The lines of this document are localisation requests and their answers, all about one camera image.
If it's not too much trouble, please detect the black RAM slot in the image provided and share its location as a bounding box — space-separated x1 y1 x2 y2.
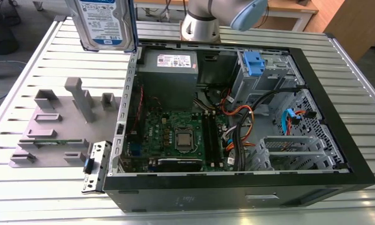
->
202 112 214 165
210 112 222 166

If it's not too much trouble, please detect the thin red wire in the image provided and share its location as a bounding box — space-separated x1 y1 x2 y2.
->
132 83 145 135

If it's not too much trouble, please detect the grey parts rack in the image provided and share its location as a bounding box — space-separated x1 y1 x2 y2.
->
9 77 123 169

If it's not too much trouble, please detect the orange power wire black plug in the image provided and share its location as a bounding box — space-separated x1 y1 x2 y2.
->
295 110 316 119

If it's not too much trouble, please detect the grey power supply unit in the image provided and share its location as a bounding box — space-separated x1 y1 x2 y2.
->
136 49 199 113

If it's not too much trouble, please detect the black bin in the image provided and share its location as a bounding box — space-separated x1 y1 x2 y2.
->
0 23 21 56

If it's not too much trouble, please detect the black PC case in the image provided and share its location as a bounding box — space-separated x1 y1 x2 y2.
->
101 37 375 213

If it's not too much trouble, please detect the wooden desk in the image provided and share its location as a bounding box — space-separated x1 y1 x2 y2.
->
264 0 319 32

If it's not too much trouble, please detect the blue data wire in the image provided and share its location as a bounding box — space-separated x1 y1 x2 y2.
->
282 108 302 136

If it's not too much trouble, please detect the black graphics card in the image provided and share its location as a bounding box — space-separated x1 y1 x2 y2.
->
157 158 204 172

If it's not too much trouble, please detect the hard disk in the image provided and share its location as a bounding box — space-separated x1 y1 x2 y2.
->
64 0 139 53

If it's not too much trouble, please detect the silver CPU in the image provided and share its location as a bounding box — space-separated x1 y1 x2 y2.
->
175 132 196 150

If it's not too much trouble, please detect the blue drive cage latch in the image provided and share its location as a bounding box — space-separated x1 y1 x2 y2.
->
242 51 266 77

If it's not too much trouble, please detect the green RAM stick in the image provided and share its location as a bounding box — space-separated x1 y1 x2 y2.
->
33 139 83 145

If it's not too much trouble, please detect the metal optical drive cage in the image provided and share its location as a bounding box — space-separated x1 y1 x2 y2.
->
231 50 304 112

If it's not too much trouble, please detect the wooden cabinet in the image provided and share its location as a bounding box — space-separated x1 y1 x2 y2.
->
303 0 375 63

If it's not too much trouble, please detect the pale blue floor cable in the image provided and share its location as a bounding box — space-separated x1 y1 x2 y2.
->
0 60 28 71

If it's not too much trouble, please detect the thick black wire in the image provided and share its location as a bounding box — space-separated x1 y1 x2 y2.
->
234 87 304 171

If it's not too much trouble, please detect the orange wire bundle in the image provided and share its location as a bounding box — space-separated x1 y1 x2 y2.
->
222 105 256 148

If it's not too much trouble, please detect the CPU socket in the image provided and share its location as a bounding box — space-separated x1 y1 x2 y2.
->
173 126 198 154

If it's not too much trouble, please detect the green motherboard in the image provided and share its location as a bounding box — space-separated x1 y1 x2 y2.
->
121 110 235 173

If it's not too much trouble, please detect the metal slot retainer bracket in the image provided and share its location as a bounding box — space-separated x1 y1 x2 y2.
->
80 140 113 194

